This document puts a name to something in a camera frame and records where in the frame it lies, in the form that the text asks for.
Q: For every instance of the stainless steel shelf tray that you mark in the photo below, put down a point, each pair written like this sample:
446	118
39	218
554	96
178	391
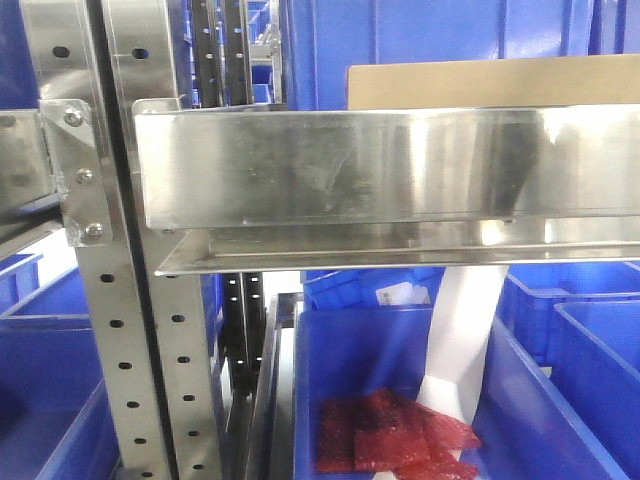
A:
259	188

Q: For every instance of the brown cardboard box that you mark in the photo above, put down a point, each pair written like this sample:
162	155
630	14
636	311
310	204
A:
545	81

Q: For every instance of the black perforated rear upright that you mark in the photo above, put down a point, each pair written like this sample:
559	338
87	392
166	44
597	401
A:
244	315

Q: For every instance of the blue plastic bin rear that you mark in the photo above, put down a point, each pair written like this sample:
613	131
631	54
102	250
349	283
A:
350	288

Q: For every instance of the blue plastic bin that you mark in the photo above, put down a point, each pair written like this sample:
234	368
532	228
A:
350	288
55	417
528	430
581	320

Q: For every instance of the blue plastic bin centre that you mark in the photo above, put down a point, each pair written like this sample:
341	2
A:
528	430

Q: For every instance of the red bubble wrap sheets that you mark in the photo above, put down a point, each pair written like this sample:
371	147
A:
388	432

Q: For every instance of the large blue crate upper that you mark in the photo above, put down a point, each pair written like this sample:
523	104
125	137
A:
323	39

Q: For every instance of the blue plastic bin right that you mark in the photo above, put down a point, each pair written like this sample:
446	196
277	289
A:
581	320

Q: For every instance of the blue plastic bin left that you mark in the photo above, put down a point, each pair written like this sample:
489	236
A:
55	417

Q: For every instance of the perforated steel upright post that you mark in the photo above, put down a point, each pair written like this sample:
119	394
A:
125	58

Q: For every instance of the steel corner bracket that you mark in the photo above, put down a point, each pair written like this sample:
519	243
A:
72	143

